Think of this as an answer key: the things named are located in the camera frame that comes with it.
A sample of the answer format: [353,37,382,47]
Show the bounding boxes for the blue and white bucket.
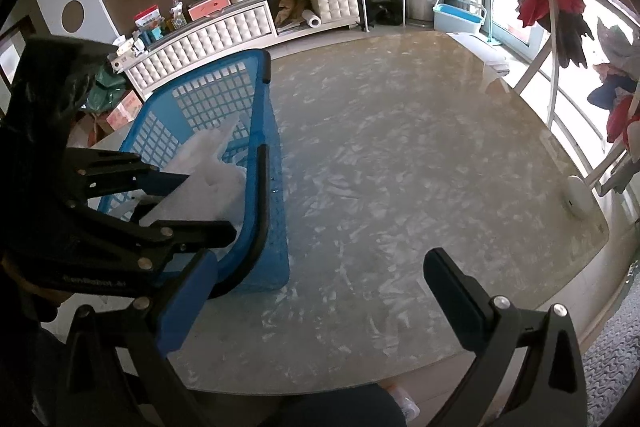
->
[432,0,489,34]

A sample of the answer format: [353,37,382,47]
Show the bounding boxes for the white tissue box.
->
[112,36,139,58]

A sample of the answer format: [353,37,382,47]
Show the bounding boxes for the pink storage box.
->
[187,0,231,20]

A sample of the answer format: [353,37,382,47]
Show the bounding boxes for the blue plastic basket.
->
[97,48,291,301]

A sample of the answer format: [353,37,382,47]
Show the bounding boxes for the brown wooden doorway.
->
[0,14,39,94]

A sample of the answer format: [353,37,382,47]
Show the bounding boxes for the red printed cardboard box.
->
[104,89,144,132]

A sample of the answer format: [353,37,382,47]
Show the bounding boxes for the small white device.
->
[564,175,599,221]

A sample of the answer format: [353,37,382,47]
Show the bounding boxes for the white clothes drying rack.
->
[454,0,640,198]

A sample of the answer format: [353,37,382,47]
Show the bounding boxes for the red hanging garment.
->
[517,0,596,68]

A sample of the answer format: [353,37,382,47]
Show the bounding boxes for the grey textured mat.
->
[582,301,640,427]

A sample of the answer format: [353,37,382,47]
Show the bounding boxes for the white cloth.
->
[139,116,249,254]

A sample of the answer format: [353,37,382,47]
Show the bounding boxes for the green shopping bag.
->
[79,64,129,113]

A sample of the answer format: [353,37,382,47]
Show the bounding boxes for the brown round wall disc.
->
[60,0,86,36]

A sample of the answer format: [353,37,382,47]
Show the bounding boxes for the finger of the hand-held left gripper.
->
[64,206,238,274]
[66,148,192,204]

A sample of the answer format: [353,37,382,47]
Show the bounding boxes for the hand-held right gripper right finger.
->
[423,247,589,427]

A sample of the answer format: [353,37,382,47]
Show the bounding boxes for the red and white snack bag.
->
[133,6,164,30]

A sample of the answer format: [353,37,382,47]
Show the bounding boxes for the white tufted television cabinet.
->
[112,0,361,100]

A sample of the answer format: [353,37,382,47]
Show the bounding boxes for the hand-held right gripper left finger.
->
[55,249,226,427]

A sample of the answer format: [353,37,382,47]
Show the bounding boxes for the mixed hanging clothes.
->
[587,16,640,146]

